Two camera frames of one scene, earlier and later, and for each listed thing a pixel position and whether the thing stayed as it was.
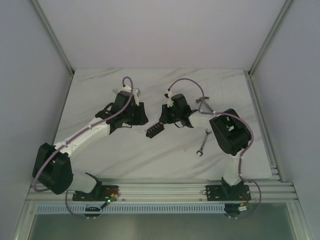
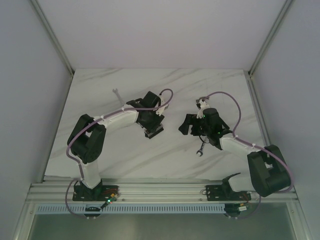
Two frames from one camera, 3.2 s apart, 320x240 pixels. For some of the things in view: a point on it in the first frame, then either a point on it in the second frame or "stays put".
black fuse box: [155, 129] stays put
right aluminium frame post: [269, 38] stays put
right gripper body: [170, 116] to [198, 128]
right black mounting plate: [220, 193] stays put
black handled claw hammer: [203, 98] stays put
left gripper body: [138, 114] to [153, 130]
